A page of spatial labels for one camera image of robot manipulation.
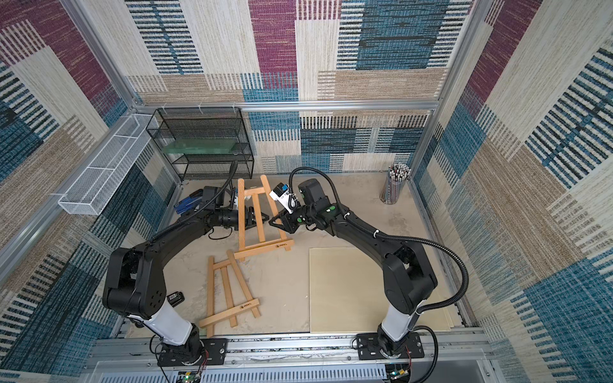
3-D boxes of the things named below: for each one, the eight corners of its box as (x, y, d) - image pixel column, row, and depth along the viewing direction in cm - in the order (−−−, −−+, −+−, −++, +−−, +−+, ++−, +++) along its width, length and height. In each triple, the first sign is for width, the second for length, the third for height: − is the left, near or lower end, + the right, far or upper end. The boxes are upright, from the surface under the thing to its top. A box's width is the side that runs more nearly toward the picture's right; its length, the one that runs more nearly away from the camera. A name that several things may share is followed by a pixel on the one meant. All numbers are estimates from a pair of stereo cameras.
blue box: (178, 214, 112) (171, 204, 106) (205, 197, 118) (200, 187, 113) (182, 219, 110) (175, 209, 105) (209, 202, 117) (204, 192, 111)
